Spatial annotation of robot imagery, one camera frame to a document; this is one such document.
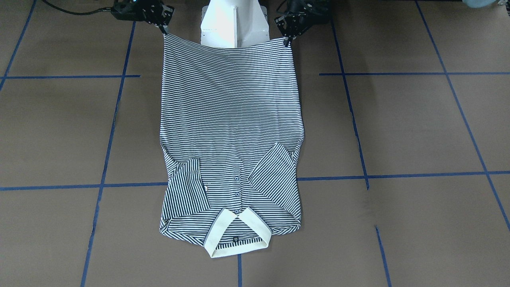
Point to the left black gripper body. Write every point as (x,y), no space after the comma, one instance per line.
(291,24)

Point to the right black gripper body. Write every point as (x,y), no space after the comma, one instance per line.
(156,12)

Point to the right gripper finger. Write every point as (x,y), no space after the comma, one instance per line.
(164,28)

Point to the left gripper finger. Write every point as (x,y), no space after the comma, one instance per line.
(288,40)

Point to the blue white striped polo shirt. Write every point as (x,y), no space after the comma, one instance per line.
(231,131)

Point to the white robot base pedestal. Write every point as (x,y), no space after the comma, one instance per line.
(234,24)

